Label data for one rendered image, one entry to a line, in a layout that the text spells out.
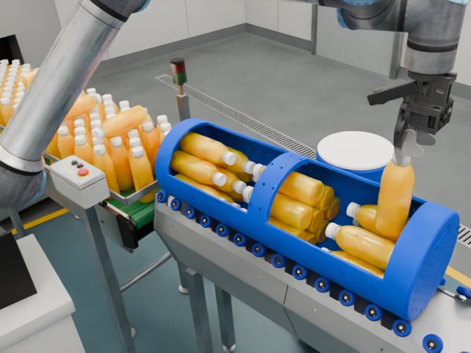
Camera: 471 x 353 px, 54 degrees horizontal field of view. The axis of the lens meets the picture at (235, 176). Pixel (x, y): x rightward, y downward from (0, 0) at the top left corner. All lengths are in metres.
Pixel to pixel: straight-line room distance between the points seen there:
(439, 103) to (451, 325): 0.59
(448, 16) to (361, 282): 0.60
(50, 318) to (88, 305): 1.55
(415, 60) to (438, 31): 0.06
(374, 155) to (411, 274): 0.73
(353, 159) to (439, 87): 0.77
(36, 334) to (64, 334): 0.07
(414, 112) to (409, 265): 0.33
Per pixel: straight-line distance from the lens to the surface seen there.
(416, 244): 1.09
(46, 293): 1.22
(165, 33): 6.29
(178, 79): 2.07
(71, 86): 1.20
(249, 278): 1.47
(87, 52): 1.17
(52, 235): 3.31
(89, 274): 2.91
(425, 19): 0.92
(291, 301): 1.40
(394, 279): 1.10
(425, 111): 0.98
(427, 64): 0.94
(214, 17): 6.66
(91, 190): 1.62
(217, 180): 1.43
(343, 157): 1.70
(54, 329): 1.24
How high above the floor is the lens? 1.90
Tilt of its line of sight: 33 degrees down
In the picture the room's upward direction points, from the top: 5 degrees counter-clockwise
